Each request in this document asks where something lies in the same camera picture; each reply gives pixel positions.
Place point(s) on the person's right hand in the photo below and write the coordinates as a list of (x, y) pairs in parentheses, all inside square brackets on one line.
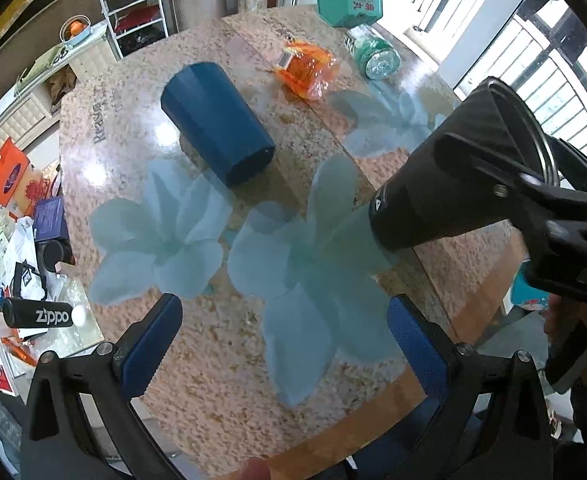
[(568, 317)]

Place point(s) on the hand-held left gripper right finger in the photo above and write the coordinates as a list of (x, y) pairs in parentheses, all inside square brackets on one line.
[(413, 345)]

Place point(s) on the bowl of oranges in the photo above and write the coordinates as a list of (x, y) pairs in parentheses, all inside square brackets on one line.
[(75, 28)]

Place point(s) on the orange paper bag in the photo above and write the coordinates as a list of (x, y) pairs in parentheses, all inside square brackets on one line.
[(4, 175)]

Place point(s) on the white tufted cabinet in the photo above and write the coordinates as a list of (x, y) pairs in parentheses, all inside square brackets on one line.
[(23, 105)]

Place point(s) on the dark blue box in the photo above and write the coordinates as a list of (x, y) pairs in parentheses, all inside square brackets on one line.
[(51, 220)]

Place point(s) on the blue cup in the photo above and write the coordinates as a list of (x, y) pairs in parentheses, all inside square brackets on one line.
[(218, 125)]

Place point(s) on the green-label plastic bottle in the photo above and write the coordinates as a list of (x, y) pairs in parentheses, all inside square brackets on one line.
[(374, 52)]

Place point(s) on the orange plastic packet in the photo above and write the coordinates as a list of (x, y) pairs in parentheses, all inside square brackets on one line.
[(306, 69)]

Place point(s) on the green hexagonal tin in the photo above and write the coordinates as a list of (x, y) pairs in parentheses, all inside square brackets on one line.
[(349, 2)]

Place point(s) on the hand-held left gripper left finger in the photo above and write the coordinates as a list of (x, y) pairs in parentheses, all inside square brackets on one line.
[(149, 344)]

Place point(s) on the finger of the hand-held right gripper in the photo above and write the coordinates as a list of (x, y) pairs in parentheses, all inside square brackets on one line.
[(513, 170)]

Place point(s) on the black window railing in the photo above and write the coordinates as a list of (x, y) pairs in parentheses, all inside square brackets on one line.
[(538, 55)]

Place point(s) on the black cup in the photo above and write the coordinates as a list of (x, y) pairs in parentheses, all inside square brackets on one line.
[(438, 195)]

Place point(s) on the black tumbler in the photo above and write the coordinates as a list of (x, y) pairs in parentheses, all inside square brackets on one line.
[(53, 256)]

